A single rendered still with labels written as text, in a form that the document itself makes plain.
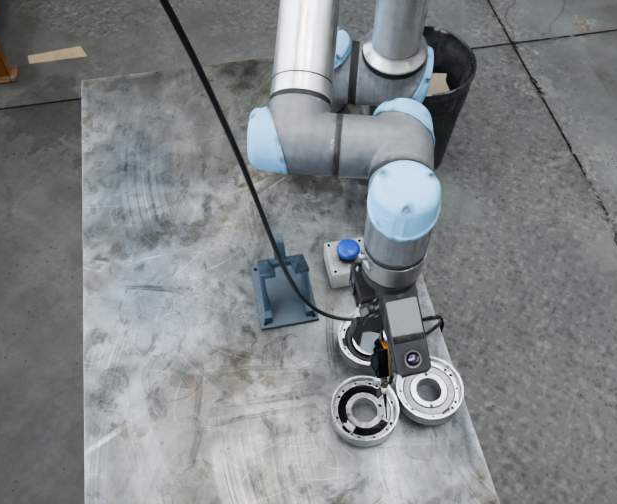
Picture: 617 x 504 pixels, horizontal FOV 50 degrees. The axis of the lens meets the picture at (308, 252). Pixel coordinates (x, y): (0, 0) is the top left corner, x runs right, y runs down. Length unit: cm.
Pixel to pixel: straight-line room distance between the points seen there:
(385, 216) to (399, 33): 52
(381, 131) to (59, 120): 207
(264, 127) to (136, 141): 69
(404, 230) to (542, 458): 137
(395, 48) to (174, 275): 55
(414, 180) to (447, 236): 158
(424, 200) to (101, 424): 66
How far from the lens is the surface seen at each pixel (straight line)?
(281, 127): 78
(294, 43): 83
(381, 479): 106
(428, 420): 106
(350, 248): 115
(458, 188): 242
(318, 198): 130
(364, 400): 108
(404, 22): 114
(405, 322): 84
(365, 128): 78
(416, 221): 70
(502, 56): 296
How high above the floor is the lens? 182
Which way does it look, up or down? 56 degrees down
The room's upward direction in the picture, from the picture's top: straight up
